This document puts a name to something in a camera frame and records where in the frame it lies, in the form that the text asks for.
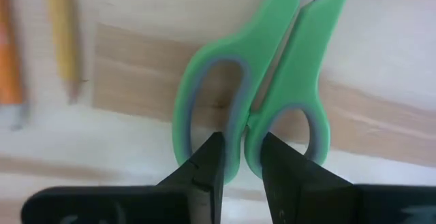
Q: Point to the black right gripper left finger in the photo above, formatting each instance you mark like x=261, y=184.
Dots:
x=207, y=173

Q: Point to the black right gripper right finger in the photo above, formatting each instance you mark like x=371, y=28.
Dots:
x=299, y=190

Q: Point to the green scissors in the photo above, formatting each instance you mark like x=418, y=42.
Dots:
x=259, y=40

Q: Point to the yellow pencil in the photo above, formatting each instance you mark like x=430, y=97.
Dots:
x=63, y=30

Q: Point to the orange pencil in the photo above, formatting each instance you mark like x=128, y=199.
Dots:
x=10, y=47

